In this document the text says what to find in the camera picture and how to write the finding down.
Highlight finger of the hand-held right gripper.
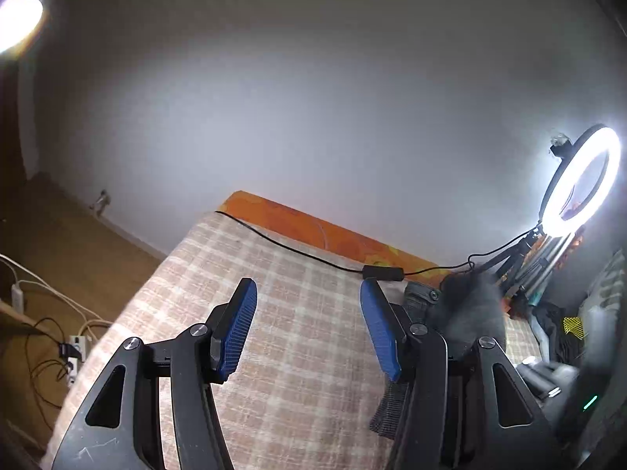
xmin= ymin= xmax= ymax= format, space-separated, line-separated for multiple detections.
xmin=516 ymin=358 xmax=565 ymax=401

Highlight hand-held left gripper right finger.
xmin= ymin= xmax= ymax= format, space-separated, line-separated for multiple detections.
xmin=359 ymin=278 xmax=565 ymax=470

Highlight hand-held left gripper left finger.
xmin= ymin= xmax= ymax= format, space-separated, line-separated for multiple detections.
xmin=51 ymin=277 xmax=258 ymax=470

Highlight dark grey pants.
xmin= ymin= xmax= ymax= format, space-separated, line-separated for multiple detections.
xmin=370 ymin=274 xmax=507 ymax=439

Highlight beige checked blanket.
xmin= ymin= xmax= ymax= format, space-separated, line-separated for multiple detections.
xmin=42 ymin=213 xmax=540 ymax=470

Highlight yellow mesh item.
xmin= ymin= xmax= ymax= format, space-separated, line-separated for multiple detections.
xmin=561 ymin=316 xmax=589 ymax=340

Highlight orange patterned bed sheet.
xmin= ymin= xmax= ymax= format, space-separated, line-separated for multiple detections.
xmin=223 ymin=191 xmax=442 ymax=280

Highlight white power strip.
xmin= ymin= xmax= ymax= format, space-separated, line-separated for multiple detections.
xmin=66 ymin=335 xmax=92 ymax=387

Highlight bright round lamp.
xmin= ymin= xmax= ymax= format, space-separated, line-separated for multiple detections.
xmin=0 ymin=0 xmax=47 ymax=57

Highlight black cable with inline switch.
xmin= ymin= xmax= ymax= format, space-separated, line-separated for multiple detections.
xmin=216 ymin=210 xmax=540 ymax=277

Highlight ring light tripod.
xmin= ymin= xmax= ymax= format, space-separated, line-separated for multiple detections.
xmin=485 ymin=225 xmax=584 ymax=302

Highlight white cable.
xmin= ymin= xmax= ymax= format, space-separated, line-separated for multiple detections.
xmin=0 ymin=253 xmax=114 ymax=341

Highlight black floor cable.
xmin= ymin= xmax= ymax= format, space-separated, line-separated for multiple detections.
xmin=22 ymin=317 xmax=74 ymax=434

